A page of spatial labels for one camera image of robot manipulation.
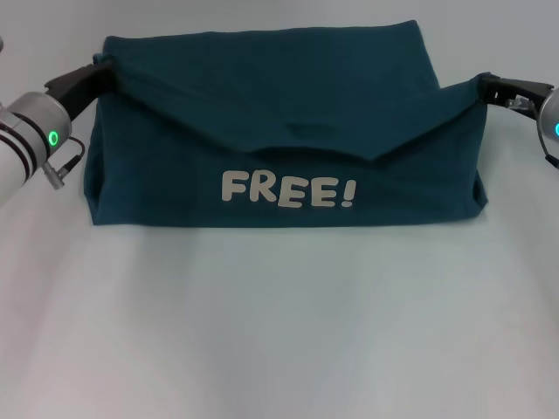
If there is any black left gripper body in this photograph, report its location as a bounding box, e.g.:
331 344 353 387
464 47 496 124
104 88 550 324
43 63 114 124

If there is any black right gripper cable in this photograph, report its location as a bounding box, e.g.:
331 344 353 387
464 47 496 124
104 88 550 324
505 94 559 169

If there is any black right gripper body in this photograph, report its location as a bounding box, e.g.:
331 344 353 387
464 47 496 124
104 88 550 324
492 77 554 122

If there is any teal blue shirt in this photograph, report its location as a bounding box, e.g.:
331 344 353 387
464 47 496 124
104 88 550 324
82 19 488 229

